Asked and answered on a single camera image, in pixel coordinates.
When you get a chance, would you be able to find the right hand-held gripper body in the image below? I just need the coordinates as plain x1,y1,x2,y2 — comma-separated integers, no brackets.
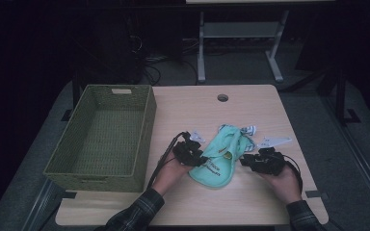
251,136,293,176

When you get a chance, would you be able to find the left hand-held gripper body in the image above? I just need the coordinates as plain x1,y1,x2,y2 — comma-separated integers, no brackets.
172,129,206,167

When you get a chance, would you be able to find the mint green baby bib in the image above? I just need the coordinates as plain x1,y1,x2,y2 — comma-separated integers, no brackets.
188,124,257,189

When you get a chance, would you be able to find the green woven basket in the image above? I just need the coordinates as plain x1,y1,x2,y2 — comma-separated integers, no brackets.
42,84,158,193

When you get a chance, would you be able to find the person's left hand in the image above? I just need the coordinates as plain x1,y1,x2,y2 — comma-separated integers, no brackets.
151,152,194,196

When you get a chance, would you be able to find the person's right hand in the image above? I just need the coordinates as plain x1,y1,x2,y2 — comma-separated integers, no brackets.
258,165,303,205

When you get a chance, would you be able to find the grey tape strip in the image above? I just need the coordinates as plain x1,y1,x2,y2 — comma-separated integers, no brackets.
304,190,330,200

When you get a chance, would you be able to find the white metal stand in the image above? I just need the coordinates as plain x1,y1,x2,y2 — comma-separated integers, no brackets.
197,9,290,84

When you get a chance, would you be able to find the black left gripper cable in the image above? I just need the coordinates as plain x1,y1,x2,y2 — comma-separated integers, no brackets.
146,131,191,191

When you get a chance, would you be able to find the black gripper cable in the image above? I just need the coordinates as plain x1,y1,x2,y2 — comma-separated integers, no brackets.
146,131,191,191
282,154,304,193

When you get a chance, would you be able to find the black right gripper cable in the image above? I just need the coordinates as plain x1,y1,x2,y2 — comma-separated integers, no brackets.
282,154,304,193

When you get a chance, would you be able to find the tangle of floor cables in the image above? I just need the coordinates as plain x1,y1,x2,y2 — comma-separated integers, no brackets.
128,35,200,87

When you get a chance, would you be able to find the aluminium floor rail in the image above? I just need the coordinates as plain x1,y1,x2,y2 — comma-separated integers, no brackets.
321,95,370,222
22,177,66,231

